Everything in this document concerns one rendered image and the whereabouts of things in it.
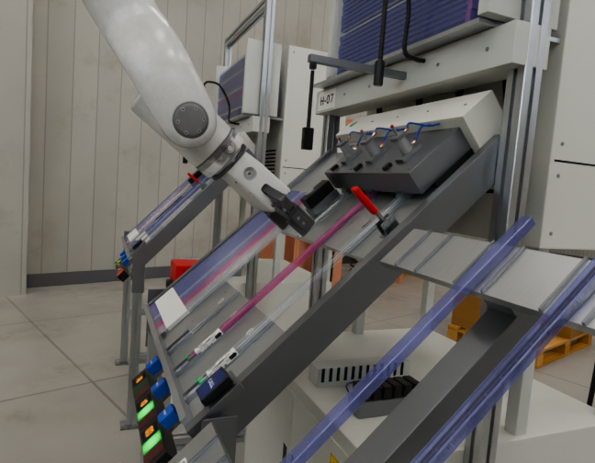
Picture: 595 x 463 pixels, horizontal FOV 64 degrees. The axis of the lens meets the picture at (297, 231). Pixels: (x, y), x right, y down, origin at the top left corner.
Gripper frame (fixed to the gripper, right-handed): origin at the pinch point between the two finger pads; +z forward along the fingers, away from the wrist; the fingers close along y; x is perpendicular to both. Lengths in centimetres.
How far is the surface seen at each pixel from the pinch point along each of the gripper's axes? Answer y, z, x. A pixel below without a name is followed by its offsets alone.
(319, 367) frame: 22.2, 36.0, 17.0
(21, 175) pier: 375, -70, 56
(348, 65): 15.6, -6.9, -35.0
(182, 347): 19.6, 5.6, 30.9
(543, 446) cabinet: -10, 69, 1
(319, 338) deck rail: -10.0, 11.6, 12.6
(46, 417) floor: 148, 23, 110
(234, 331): 8.0, 7.3, 21.1
